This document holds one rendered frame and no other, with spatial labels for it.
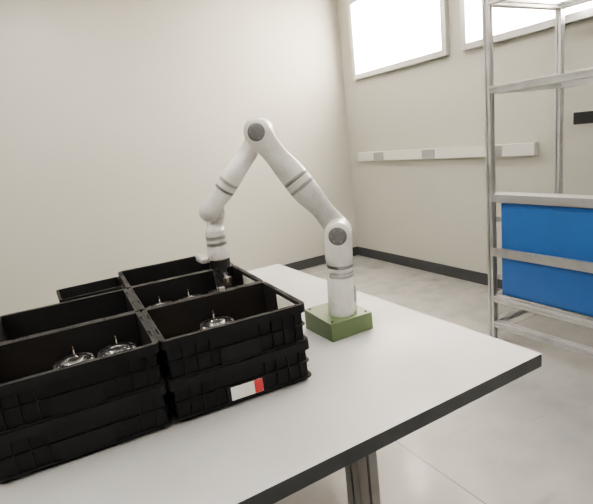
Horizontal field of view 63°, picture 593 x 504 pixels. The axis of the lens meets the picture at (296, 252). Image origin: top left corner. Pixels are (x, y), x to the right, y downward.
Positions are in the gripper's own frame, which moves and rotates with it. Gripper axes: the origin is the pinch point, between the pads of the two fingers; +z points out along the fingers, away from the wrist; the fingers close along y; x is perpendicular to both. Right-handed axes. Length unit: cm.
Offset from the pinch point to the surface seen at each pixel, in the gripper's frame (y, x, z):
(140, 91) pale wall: 287, -37, -108
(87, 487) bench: -59, 53, 15
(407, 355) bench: -53, -38, 15
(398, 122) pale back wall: 219, -257, -57
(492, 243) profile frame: 42, -180, 22
